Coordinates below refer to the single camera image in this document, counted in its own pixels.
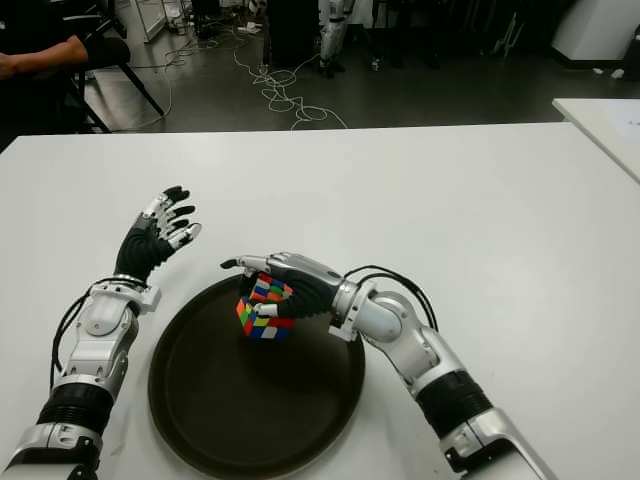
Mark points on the robot left hand black silver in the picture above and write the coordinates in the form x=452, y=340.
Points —
x=137, y=250

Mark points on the white power strip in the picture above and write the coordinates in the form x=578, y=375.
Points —
x=248, y=28

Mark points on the white side table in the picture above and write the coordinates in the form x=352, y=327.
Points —
x=605, y=125

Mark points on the background humanoid robot legs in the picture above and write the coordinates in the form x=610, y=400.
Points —
x=330, y=40

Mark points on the robot right arm silver black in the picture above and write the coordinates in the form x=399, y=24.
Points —
x=385, y=315

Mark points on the seated person's hand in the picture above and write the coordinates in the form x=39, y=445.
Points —
x=6, y=66

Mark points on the robot left arm silver black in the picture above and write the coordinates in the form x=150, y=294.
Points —
x=100, y=315

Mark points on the white cabinet with black base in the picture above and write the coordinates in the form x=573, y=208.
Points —
x=590, y=30

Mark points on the seated person's black-clothed body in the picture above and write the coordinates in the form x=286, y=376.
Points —
x=30, y=100

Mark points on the white paper scrap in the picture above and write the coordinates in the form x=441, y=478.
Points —
x=617, y=73

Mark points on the black chair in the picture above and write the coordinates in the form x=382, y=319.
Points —
x=112, y=50

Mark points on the white board panel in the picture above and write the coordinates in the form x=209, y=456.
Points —
x=150, y=20

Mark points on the person's bare forearm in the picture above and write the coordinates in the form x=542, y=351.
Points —
x=50, y=55

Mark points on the multicoloured Rubik's cube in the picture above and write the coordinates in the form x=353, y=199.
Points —
x=262, y=327

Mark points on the robot right hand black silver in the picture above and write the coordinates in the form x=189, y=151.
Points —
x=312, y=285

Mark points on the dark brown round plate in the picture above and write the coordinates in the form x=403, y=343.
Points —
x=250, y=415

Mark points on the grey metal folding stand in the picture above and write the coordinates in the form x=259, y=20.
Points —
x=510, y=35

